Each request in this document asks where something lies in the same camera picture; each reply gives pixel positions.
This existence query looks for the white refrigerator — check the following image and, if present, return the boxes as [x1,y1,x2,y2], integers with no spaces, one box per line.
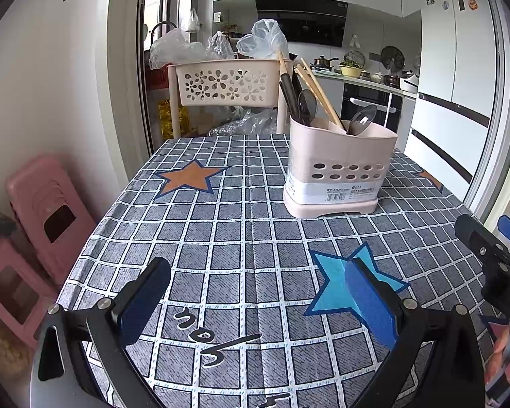
[402,0,500,200]

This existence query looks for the steel cooking pot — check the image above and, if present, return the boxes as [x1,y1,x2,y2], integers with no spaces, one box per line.
[310,55,338,71]

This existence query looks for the black range hood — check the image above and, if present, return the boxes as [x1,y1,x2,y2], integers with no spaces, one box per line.
[255,0,349,48]

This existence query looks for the clear plastic bag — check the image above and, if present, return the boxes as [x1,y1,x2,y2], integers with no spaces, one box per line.
[237,19,290,60]
[208,108,279,137]

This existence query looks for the black-handled steel spoon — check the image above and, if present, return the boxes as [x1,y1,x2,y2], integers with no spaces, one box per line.
[297,89,321,127]

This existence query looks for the black kitchen faucet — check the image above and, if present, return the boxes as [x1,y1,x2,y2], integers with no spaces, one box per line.
[152,20,179,41]

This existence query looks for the beige perforated basket cart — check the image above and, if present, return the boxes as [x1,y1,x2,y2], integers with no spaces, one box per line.
[167,58,287,139]

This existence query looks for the yellow packages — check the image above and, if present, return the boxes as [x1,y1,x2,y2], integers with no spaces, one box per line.
[158,99,190,139]

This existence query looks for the pink plastic stool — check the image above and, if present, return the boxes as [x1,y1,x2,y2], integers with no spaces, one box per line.
[6,155,96,285]
[0,238,58,349]

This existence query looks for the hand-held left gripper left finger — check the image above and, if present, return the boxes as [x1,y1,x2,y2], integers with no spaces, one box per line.
[29,257,172,408]

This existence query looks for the round metal steamer rack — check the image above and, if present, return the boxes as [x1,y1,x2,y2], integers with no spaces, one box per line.
[380,45,406,69]

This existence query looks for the blue checked star tablecloth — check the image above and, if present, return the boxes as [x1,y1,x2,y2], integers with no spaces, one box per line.
[57,134,510,408]

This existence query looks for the crumpled clear plastic bags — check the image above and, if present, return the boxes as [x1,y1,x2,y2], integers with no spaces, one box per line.
[149,28,236,71]

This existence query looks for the beige plastic utensil holder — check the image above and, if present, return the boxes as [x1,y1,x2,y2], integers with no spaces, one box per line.
[283,115,399,217]

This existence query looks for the black-handled steel utensil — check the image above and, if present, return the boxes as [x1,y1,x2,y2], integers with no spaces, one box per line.
[279,73,302,122]

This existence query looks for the black built-in oven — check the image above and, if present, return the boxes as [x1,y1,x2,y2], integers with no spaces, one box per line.
[340,83,404,137]

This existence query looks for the hanging white plastic bag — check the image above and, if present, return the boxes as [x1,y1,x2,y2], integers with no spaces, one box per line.
[183,8,200,34]

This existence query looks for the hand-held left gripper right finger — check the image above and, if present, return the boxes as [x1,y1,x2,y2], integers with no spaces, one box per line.
[344,257,487,408]

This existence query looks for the white kitchen countertop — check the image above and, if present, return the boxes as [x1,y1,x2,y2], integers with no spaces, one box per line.
[310,70,417,96]

